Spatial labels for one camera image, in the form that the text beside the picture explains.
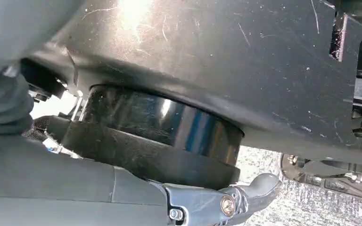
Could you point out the black mechanical frame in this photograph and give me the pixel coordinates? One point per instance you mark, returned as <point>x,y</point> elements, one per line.
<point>334,177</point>

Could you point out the glossy black cylinder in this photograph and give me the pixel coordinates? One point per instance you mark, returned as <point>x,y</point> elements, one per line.
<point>156,137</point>

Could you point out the ribbed grey right arm sleeve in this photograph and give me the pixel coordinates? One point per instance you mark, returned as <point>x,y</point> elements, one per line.
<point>3,103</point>

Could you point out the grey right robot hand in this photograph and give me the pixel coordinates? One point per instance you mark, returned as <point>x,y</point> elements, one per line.
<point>59,193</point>

